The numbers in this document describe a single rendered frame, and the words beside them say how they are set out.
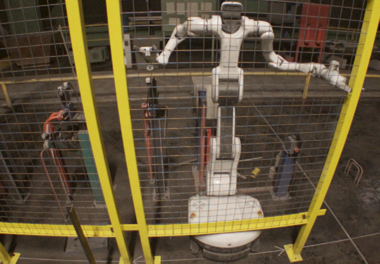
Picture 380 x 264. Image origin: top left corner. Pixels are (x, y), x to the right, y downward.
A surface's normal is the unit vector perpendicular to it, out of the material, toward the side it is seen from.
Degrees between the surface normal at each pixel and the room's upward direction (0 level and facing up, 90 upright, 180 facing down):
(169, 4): 90
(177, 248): 0
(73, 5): 90
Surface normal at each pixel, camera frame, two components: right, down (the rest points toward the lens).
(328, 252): 0.00, -0.89
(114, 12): 0.07, 0.45
